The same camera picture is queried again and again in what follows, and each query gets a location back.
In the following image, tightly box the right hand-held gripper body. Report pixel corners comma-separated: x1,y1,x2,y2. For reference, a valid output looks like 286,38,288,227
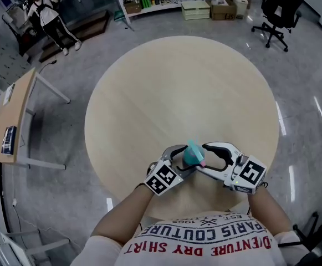
223,151,268,195

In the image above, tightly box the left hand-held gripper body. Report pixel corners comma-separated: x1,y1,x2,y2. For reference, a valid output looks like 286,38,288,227
143,151,184,197

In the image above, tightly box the person's left forearm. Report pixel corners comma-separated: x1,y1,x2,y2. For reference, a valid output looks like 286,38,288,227
90,187,155,246

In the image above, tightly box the person's right forearm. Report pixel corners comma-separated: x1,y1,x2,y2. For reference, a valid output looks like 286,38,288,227
246,188,293,238

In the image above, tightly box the round beige table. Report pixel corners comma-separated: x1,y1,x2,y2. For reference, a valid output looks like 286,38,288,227
84,35,280,221

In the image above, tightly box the person's white printed shirt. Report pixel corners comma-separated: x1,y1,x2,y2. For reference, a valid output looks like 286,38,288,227
71,211,311,266

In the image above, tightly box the printed cardboard box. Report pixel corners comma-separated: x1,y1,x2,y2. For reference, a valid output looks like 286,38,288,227
210,0,237,21

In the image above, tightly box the white waste bin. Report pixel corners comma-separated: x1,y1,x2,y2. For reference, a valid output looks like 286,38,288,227
233,0,250,19

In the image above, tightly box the white shelving unit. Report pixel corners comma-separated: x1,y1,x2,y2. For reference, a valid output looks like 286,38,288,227
111,0,241,24

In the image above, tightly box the pale green drawer box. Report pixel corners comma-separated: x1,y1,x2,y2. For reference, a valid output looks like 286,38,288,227
181,0,211,21

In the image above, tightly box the brown wooden platform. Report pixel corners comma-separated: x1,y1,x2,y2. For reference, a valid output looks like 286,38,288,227
38,9,111,64

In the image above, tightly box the small brown cardboard box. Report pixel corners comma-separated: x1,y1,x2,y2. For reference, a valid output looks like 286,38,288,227
124,1,142,14

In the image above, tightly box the wooden desk with white legs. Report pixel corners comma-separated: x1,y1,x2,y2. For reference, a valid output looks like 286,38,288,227
0,67,71,170

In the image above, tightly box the dark blue book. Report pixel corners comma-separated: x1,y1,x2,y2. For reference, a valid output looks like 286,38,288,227
1,125,17,155

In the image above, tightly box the white booklet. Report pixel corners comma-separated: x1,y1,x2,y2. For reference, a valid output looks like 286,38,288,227
2,83,16,106

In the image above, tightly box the black metal stand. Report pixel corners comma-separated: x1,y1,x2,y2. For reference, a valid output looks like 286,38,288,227
2,6,38,57

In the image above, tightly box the grey locker cabinet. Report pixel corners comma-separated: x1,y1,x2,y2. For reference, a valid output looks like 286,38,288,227
0,25,33,87

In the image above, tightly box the white metal frame table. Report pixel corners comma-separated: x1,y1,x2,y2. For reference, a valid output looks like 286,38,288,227
0,228,70,266

